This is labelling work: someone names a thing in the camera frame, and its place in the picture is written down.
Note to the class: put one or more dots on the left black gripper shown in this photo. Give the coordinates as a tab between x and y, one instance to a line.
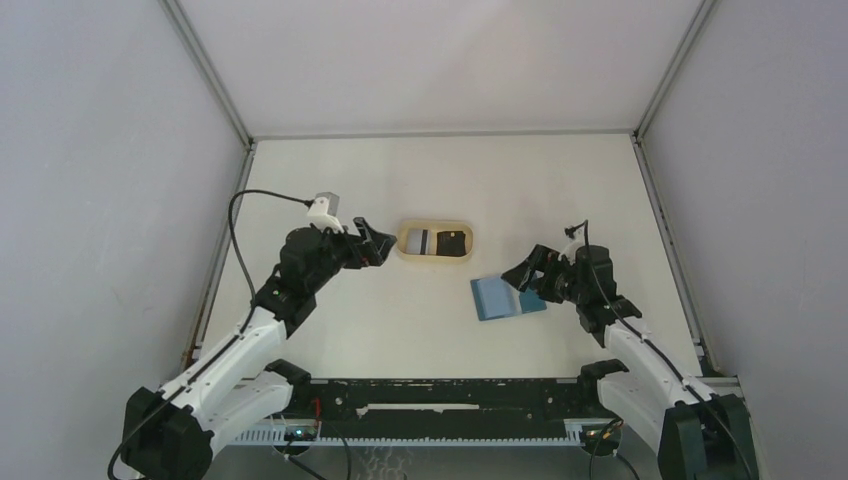
375	244

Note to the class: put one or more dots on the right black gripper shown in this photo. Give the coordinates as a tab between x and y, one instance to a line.
546	257

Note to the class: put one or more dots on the white card with black stripe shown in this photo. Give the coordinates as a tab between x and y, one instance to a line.
421	242

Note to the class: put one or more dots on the blue card holder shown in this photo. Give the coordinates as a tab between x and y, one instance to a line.
495	299

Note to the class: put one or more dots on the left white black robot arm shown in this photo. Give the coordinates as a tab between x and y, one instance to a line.
176	431

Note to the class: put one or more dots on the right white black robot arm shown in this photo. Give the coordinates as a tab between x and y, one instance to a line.
694	431

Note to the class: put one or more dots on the black card in tray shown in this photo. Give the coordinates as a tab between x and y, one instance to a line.
451	243

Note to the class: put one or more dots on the beige oval tray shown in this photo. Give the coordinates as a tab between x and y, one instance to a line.
436	225

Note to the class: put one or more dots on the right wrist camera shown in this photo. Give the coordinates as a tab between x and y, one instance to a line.
570	246

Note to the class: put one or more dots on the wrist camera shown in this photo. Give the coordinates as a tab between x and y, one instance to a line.
321	213
570	246

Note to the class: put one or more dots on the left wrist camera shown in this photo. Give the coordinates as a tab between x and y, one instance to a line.
321	213

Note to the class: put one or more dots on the black mounting base plate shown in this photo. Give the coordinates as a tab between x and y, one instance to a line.
477	406

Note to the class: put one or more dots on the white toothed cable duct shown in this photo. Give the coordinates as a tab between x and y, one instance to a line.
301	435

